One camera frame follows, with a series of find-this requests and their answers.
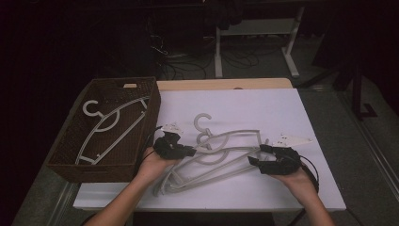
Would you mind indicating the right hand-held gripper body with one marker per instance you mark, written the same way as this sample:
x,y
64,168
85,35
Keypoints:
x,y
285,163

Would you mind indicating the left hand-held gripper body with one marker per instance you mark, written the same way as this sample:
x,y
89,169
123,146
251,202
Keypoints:
x,y
167,147

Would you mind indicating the brown woven basket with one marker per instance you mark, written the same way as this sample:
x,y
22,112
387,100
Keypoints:
x,y
144,91

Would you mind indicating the person's right hand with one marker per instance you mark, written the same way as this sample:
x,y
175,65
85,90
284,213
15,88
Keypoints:
x,y
299,182

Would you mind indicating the person's left hand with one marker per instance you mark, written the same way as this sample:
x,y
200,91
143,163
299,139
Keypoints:
x,y
153,168

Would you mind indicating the white table board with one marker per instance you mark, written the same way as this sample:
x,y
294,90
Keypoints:
x,y
251,103

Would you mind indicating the black metal stand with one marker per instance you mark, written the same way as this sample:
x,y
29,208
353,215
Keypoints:
x,y
357,94

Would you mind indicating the dark hanging cloth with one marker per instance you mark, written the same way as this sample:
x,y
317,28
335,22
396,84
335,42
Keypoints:
x,y
224,14

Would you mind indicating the white desk frame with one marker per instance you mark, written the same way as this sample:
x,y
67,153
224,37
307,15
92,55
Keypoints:
x,y
257,26

